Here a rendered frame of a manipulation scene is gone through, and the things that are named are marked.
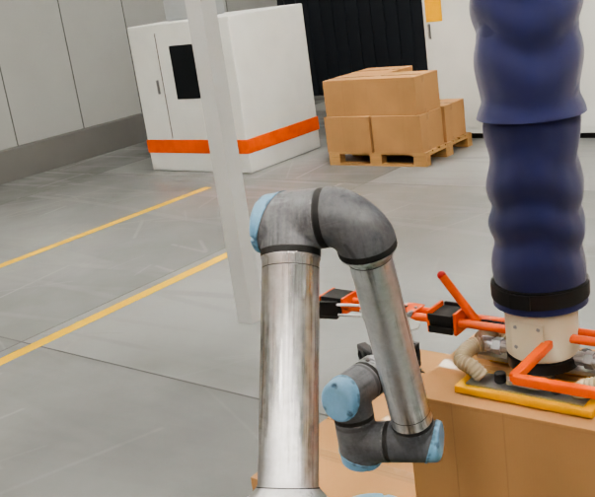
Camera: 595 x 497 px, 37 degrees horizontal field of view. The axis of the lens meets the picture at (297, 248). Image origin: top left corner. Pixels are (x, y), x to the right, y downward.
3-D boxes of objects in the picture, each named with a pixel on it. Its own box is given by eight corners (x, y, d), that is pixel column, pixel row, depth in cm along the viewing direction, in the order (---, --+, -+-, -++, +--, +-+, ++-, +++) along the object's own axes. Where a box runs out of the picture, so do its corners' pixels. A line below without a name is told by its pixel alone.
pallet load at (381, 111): (472, 145, 958) (466, 60, 931) (425, 167, 883) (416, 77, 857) (379, 144, 1032) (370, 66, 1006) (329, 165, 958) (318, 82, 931)
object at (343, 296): (358, 307, 249) (357, 290, 248) (344, 316, 244) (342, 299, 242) (334, 303, 254) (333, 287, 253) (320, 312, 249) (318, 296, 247)
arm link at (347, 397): (322, 422, 194) (314, 381, 191) (352, 398, 203) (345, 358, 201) (356, 428, 188) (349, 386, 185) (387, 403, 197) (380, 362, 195)
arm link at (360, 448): (386, 475, 191) (377, 424, 188) (335, 474, 195) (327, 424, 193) (396, 455, 200) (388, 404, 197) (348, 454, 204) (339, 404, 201)
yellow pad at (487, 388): (608, 400, 201) (607, 381, 200) (592, 420, 194) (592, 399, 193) (473, 376, 222) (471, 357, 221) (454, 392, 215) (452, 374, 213)
